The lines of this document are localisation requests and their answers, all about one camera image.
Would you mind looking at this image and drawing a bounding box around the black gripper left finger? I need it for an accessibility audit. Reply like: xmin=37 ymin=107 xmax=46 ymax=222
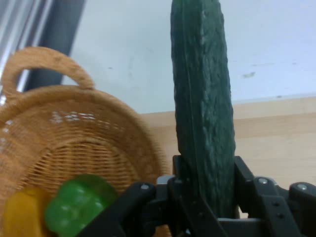
xmin=81 ymin=155 xmax=228 ymax=237

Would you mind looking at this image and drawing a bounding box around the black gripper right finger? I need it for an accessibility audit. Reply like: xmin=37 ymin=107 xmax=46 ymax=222
xmin=233 ymin=156 xmax=316 ymax=237

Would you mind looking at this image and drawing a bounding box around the long dark green cucumber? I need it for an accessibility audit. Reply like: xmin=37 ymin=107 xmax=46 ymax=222
xmin=169 ymin=0 xmax=238 ymax=220

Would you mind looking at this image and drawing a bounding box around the wooden cutting board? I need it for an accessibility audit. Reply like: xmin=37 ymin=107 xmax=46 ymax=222
xmin=140 ymin=96 xmax=316 ymax=220

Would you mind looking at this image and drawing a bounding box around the green toy bell pepper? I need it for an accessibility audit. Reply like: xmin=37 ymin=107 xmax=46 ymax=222
xmin=44 ymin=173 xmax=119 ymax=237

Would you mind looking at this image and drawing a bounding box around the woven wicker basket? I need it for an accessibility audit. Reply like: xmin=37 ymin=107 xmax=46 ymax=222
xmin=0 ymin=46 xmax=171 ymax=237

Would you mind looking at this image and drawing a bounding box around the yellow toy bell pepper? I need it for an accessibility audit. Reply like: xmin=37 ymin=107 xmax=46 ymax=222
xmin=2 ymin=188 xmax=54 ymax=237

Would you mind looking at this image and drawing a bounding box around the aluminium frame rail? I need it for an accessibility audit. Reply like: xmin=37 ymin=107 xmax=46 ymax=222
xmin=0 ymin=0 xmax=86 ymax=99

